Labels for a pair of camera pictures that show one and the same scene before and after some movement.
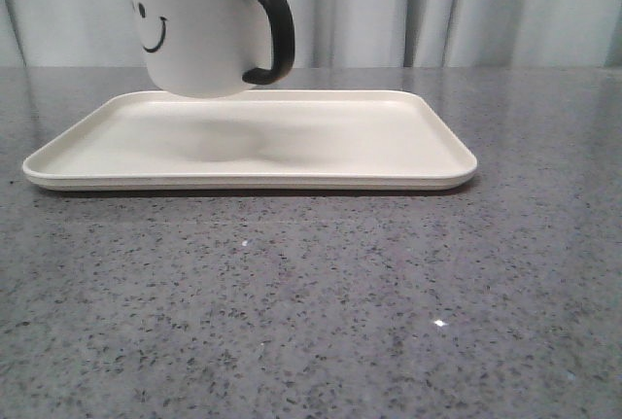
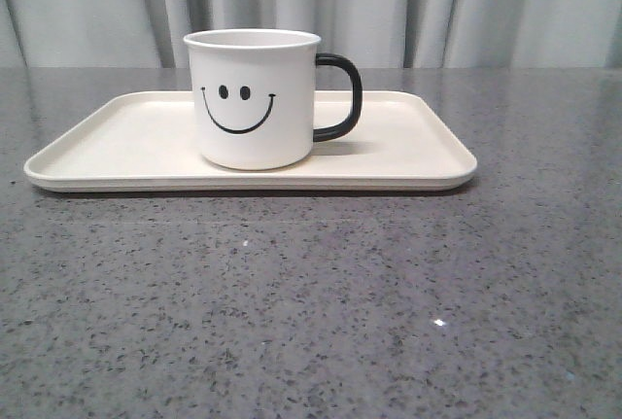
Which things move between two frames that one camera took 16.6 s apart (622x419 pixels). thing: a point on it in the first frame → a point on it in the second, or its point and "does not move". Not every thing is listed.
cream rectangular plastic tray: x=263 y=140 does not move
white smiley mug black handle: x=204 y=24 → x=255 y=97
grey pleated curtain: x=70 y=10 does not move
